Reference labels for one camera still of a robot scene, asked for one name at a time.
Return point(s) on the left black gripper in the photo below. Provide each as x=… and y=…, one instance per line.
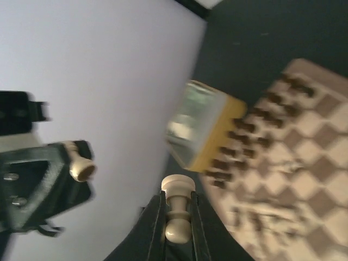
x=35, y=182

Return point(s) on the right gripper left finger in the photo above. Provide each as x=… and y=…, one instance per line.
x=146, y=241

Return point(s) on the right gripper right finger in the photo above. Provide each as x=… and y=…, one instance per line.
x=210, y=239

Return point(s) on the white pawn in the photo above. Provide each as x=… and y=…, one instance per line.
x=178, y=189

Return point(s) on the white piece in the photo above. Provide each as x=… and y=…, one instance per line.
x=81, y=168

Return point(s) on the white chess pieces pile lower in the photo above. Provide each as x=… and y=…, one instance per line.
x=260, y=220

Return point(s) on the wooden chess board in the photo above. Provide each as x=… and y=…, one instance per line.
x=284, y=196

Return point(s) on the dark chess pieces group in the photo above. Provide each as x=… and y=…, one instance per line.
x=253, y=130

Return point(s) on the gold metal tin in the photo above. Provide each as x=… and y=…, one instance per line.
x=200, y=124

